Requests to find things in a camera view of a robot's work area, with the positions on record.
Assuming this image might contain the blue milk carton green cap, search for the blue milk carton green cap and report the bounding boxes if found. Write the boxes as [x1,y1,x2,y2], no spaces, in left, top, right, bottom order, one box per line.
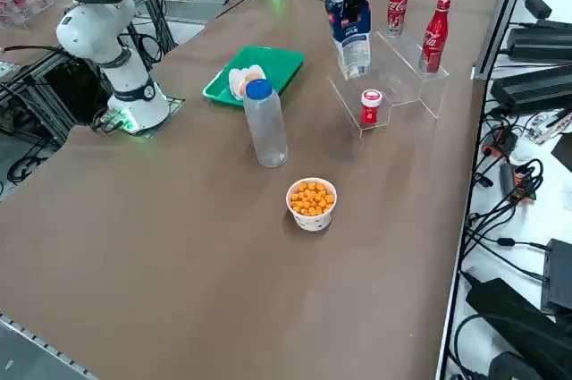
[324,0,374,81]

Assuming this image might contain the clear acrylic display stand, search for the clear acrylic display stand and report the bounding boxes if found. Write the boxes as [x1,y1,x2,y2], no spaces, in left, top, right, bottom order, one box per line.
[328,29,450,139]

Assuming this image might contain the red cola bottle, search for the red cola bottle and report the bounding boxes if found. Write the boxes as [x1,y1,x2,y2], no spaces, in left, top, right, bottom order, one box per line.
[419,0,452,75]
[385,0,410,39]

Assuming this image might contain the green plastic tray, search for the green plastic tray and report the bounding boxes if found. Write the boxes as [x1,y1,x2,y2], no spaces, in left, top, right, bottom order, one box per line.
[201,44,307,108]

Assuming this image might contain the small red jar white lid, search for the small red jar white lid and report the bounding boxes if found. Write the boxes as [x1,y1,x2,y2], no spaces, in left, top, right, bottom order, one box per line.
[360,89,384,128]

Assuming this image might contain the clear bottle blue cap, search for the clear bottle blue cap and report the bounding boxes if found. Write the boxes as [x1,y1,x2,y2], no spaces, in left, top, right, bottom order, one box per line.
[242,78,290,169]

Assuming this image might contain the small black power adapter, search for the small black power adapter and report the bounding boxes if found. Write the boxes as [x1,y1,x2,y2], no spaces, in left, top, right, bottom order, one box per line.
[522,0,553,20]

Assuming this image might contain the black power supply box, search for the black power supply box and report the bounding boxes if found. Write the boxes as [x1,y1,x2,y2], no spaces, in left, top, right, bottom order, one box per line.
[506,20,572,64]
[490,65,572,114]

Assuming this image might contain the small red black device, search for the small red black device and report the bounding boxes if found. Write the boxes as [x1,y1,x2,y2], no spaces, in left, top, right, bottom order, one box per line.
[484,128,520,158]

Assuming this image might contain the paper cup of orange snacks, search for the paper cup of orange snacks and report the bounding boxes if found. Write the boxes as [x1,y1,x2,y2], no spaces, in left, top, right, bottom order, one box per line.
[286,177,339,233]

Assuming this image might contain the printed paper packet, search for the printed paper packet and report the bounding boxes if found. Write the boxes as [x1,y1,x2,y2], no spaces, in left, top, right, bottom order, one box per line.
[526,110,572,145]

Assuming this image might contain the small black orange device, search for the small black orange device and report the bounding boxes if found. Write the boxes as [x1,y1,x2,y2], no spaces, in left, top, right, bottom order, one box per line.
[499,162,538,203]

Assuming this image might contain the black flat box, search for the black flat box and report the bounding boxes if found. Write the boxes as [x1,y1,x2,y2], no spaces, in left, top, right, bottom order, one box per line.
[539,238,572,315]

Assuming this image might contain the long black power brick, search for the long black power brick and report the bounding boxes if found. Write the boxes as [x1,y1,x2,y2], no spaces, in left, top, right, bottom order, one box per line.
[464,278,572,380]

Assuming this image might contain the aluminium frame post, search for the aluminium frame post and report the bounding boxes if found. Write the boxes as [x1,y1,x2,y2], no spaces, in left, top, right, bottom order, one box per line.
[470,0,538,81]

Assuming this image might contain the black aluminium frame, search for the black aluminium frame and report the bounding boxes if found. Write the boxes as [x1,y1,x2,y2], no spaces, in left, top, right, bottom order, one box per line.
[0,46,114,148]

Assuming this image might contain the aluminium table rail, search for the aluminium table rail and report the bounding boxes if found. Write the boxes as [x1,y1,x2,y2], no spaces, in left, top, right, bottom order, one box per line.
[0,312,97,380]

